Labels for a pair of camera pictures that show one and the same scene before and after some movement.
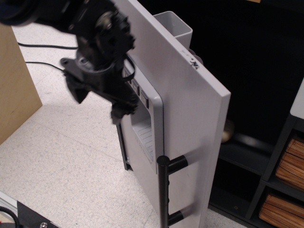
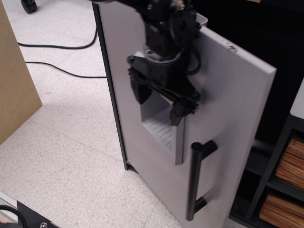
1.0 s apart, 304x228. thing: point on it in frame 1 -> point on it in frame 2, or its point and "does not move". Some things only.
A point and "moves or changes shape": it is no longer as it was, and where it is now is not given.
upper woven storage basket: (291, 167) does not move
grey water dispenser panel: (147, 126) -> (156, 118)
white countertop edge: (297, 109) does not move
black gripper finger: (118, 112) -> (182, 108)
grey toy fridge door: (181, 108) moves or changes shape
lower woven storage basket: (282, 213) does not move
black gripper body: (111, 81) -> (170, 74)
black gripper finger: (79, 91) -> (142, 87)
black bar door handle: (166, 167) -> (199, 151)
